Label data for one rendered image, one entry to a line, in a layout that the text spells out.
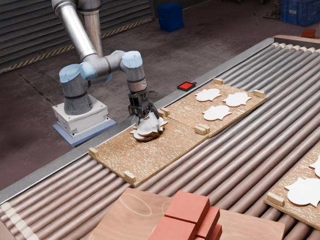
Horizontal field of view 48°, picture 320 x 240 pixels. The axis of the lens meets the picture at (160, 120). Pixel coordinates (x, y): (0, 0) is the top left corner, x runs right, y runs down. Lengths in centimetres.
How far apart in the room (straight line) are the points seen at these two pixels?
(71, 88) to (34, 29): 436
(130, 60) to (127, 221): 63
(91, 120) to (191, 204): 127
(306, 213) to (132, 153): 72
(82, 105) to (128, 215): 90
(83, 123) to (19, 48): 433
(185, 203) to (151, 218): 38
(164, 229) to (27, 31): 562
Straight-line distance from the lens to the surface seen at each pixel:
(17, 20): 609
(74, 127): 188
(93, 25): 177
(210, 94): 187
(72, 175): 155
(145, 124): 162
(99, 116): 192
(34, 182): 161
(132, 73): 143
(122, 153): 155
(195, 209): 70
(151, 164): 145
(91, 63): 147
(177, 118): 172
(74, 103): 187
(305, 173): 136
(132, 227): 107
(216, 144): 154
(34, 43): 619
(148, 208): 111
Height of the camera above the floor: 180
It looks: 30 degrees down
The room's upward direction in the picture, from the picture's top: 11 degrees counter-clockwise
